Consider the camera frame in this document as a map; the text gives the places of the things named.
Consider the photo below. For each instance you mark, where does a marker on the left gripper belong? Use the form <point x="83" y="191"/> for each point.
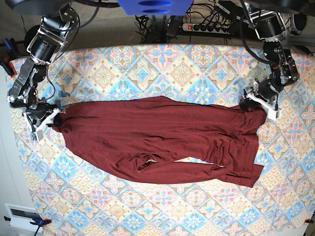
<point x="267" y="90"/>

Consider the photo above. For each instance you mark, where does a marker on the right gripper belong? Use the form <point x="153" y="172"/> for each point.
<point x="40" y="112"/>

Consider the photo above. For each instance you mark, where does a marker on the dark red t-shirt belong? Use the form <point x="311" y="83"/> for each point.
<point x="162" y="141"/>

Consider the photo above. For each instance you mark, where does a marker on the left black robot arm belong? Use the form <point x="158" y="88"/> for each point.
<point x="271" y="29"/>

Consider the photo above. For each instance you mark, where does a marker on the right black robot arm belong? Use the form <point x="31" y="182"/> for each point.
<point x="50" y="39"/>

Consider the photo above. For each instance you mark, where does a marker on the black orange table clamp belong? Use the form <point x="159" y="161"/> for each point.
<point x="8" y="66"/>

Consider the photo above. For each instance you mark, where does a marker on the blue clamp upper left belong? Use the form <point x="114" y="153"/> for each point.
<point x="9" y="45"/>

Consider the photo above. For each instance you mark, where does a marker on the black round stool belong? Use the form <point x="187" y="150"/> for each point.
<point x="31" y="33"/>

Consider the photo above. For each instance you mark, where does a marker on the patterned tablecloth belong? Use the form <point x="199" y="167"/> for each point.
<point x="84" y="201"/>

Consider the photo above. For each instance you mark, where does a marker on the blue black bar clamp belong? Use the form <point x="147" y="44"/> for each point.
<point x="37" y="221"/>

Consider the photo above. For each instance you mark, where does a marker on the orange corner clamp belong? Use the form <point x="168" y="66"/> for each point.
<point x="309" y="221"/>

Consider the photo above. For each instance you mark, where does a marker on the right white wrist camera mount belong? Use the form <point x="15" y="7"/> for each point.
<point x="52" y="120"/>

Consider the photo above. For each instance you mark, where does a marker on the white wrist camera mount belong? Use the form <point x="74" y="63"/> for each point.
<point x="52" y="120"/>
<point x="273" y="110"/>

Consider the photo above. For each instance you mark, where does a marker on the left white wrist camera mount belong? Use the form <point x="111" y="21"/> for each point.
<point x="273" y="110"/>

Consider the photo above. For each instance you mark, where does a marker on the white power strip red switch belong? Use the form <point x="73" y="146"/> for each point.
<point x="206" y="28"/>

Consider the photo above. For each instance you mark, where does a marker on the white wall socket box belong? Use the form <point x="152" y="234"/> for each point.
<point x="21" y="217"/>

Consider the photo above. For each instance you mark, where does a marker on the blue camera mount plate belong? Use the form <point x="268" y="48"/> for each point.
<point x="155" y="7"/>

